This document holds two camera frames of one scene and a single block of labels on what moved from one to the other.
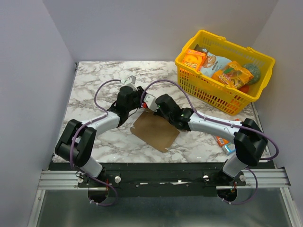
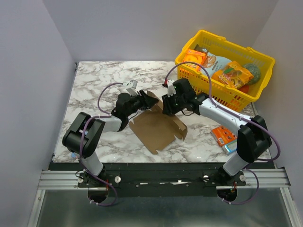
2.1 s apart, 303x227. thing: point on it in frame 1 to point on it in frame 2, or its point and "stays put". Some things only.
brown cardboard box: (155, 130) stays put
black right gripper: (157, 111) to (170, 104)
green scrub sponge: (255, 71) stays put
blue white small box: (230, 147) stays put
